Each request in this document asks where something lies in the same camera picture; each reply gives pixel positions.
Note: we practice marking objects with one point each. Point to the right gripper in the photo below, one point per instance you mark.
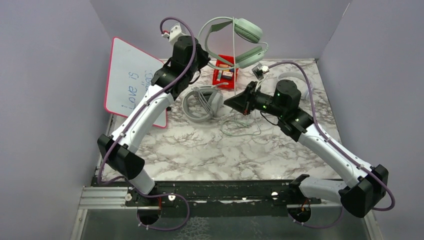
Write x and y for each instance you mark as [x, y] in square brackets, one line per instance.
[243, 102]

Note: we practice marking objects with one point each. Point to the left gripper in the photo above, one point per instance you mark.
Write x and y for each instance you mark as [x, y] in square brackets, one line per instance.
[203, 57]

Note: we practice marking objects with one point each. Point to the grey white gaming headset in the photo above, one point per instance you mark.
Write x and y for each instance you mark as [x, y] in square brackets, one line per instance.
[210, 98]

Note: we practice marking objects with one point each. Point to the green headphones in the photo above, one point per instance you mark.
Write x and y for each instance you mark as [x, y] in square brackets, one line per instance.
[246, 41]

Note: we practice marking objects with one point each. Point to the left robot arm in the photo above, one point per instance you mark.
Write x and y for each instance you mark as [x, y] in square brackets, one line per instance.
[118, 150]

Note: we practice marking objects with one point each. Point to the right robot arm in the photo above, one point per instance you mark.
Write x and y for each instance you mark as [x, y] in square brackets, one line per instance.
[361, 184]

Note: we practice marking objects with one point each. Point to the white headphones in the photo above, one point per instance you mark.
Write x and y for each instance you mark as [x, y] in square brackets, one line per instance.
[299, 80]

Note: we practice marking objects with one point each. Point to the red plastic bin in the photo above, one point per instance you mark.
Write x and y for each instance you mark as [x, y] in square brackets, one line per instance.
[216, 78]

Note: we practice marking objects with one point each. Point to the white small box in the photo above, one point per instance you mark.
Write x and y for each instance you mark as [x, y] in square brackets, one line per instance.
[227, 75]

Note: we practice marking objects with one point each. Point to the pink framed whiteboard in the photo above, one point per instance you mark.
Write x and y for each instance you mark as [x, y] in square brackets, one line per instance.
[129, 77]

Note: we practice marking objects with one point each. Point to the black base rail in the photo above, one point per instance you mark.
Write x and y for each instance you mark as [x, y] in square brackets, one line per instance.
[222, 198]

